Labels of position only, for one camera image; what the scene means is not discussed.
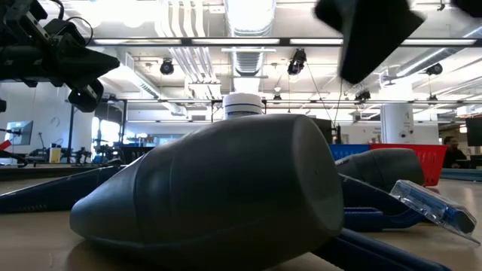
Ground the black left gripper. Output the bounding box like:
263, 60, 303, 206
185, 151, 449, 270
0, 17, 121, 114

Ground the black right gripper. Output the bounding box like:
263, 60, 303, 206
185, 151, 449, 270
313, 0, 482, 86

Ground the white round pillar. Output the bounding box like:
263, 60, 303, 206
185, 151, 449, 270
380, 103, 415, 145

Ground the black plastic basket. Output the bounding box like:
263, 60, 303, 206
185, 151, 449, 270
118, 145, 156, 165

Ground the lit-screen desktop monitor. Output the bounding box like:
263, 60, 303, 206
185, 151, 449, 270
4, 120, 34, 147

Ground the blue plastic basket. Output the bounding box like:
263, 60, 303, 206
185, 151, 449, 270
329, 144, 374, 162

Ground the red plastic basket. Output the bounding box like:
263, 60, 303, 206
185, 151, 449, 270
371, 143, 449, 187

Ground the dark-screen desktop monitor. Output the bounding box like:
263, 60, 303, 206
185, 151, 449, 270
465, 117, 482, 148

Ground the white wipes canister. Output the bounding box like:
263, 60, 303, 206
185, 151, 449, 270
222, 92, 264, 120

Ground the person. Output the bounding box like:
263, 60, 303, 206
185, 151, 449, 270
442, 135, 468, 169

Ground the blue workbench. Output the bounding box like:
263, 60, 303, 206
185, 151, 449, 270
440, 168, 482, 182

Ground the black camera cable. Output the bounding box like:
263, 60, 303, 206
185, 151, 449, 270
48, 0, 94, 38

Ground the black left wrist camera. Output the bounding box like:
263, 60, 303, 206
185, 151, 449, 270
2, 0, 49, 35

